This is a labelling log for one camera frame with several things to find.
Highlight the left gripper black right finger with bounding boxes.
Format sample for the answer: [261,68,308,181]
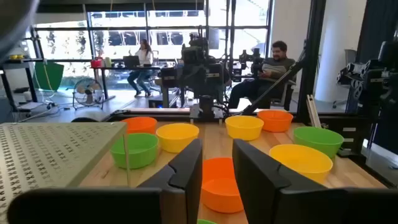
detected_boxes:
[232,139,327,224]

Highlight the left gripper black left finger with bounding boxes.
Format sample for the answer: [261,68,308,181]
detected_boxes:
[138,138,203,224]

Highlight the orange plastic mini bowl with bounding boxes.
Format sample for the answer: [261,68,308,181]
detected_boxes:
[200,157,245,214]
[257,109,294,133]
[120,116,158,135]

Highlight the yellow plastic mini bowl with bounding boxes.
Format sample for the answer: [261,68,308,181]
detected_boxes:
[224,115,265,142]
[155,123,200,154]
[269,143,334,185]

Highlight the black office desk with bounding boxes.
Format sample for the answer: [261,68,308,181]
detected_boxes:
[90,64,164,101]

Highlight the person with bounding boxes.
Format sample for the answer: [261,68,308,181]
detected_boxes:
[126,39,155,98]
[228,40,297,110]

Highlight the black computer box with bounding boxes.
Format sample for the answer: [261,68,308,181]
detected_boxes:
[147,94,170,109]

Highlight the silver aluminium bars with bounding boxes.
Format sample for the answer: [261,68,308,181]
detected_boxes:
[306,94,322,129]

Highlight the black office chair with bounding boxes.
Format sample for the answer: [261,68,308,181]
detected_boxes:
[269,79,297,110]

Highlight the floor fan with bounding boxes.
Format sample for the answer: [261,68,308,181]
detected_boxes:
[72,77,104,111]

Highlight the pale green perforated metal shelf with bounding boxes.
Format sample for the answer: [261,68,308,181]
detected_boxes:
[0,121,131,224]

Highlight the green board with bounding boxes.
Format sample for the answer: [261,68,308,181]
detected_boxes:
[33,61,65,92]

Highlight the black cart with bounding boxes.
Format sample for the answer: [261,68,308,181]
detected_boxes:
[0,57,44,113]

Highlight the black metal table frame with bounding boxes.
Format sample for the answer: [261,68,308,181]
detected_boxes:
[104,107,312,124]

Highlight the black diagonal frame strut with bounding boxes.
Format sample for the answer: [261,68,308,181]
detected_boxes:
[242,57,307,116]

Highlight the black vertical frame post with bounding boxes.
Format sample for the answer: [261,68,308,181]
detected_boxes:
[297,0,326,123]

